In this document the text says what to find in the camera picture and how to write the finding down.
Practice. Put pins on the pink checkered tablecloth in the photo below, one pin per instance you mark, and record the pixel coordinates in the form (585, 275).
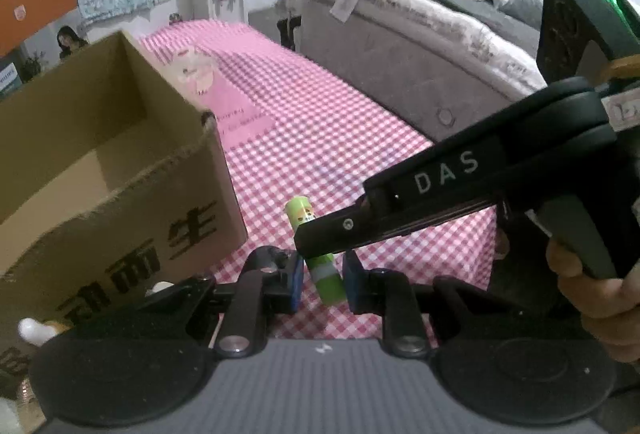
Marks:
(326, 139)

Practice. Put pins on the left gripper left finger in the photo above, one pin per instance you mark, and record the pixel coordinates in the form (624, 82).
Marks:
(270, 284)

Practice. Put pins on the green lip balm tube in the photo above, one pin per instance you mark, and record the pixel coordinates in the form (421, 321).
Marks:
(322, 270)

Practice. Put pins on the brown cardboard box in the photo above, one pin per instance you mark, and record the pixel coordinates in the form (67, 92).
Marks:
(115, 194)

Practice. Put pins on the grey sofa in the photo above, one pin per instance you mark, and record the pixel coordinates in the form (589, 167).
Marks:
(441, 65)

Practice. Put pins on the orange Philips product box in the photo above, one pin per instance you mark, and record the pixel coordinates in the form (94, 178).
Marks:
(35, 36)

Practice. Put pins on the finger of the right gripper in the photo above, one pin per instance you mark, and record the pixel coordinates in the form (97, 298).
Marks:
(355, 226)

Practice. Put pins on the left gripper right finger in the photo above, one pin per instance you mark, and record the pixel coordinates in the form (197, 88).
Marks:
(387, 294)

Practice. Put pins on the person's right hand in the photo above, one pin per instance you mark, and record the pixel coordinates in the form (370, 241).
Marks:
(609, 307)

